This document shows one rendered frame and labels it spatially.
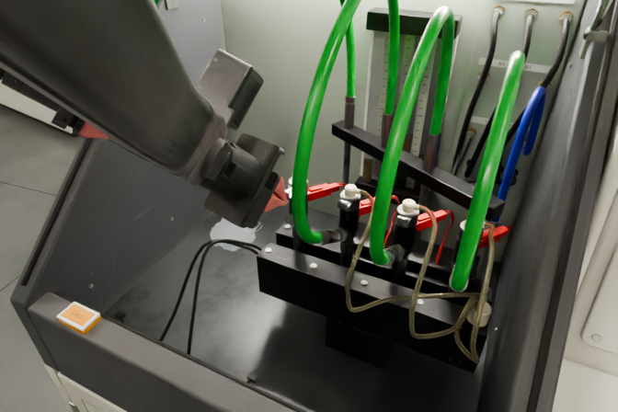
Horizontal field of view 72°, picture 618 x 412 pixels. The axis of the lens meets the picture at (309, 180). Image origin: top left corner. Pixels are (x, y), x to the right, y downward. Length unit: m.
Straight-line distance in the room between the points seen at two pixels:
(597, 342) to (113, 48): 0.58
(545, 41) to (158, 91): 0.62
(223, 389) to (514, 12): 0.65
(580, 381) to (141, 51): 0.57
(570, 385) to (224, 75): 0.51
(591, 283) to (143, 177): 0.69
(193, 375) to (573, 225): 0.46
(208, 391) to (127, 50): 0.46
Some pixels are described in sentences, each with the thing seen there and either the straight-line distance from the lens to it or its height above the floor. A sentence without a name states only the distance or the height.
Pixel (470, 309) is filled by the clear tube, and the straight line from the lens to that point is 0.59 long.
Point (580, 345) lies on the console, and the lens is 0.63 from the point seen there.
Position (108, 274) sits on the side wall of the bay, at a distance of 0.84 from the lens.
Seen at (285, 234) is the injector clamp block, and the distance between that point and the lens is 0.71.
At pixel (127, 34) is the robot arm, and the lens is 0.18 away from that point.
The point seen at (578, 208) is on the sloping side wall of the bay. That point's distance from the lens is 0.52.
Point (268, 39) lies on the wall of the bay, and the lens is 0.89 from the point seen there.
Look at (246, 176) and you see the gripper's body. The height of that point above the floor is 1.19.
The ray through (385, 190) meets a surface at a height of 1.22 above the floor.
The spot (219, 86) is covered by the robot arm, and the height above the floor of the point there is 1.29.
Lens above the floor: 1.44
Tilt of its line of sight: 33 degrees down
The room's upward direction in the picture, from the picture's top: straight up
